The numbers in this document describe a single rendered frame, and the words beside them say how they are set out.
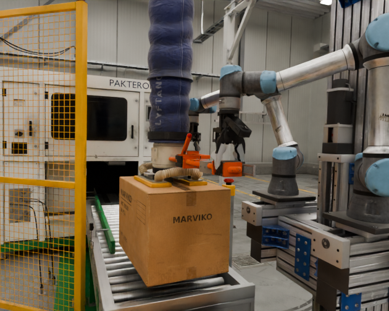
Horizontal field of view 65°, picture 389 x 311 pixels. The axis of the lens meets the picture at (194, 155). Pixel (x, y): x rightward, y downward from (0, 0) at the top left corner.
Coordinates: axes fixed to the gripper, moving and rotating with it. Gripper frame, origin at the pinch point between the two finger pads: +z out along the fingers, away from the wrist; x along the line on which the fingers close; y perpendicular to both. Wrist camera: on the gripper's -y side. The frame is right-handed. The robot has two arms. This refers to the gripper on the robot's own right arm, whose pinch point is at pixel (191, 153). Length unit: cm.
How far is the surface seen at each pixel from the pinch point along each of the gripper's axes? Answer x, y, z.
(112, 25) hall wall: 93, -821, -346
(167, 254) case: -38, 61, 39
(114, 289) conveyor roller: -54, 31, 66
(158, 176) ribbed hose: -38, 47, 7
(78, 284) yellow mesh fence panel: -67, -15, 82
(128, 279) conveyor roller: -45, 22, 66
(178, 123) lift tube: -25, 40, -18
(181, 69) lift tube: -24, 39, -45
